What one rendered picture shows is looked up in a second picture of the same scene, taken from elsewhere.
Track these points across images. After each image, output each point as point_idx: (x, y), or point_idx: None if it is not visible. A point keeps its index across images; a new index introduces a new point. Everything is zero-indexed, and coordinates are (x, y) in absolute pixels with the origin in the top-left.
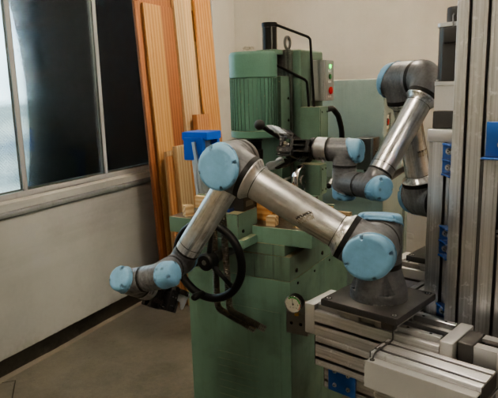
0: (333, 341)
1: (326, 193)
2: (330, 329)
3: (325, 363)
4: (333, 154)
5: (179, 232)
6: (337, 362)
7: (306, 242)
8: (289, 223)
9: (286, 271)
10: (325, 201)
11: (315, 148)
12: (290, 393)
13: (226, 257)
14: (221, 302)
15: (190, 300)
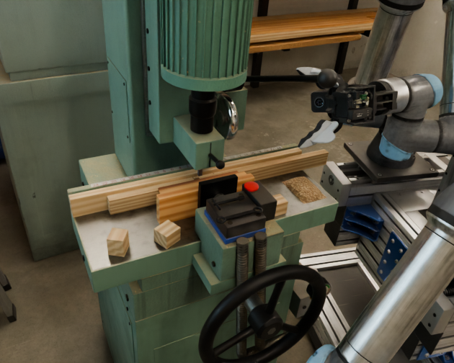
0: None
1: (88, 87)
2: None
3: (444, 349)
4: (416, 105)
5: (222, 314)
6: None
7: (329, 216)
8: (282, 196)
9: (296, 257)
10: (88, 97)
11: (397, 102)
12: (275, 361)
13: (265, 294)
14: (197, 333)
15: (141, 358)
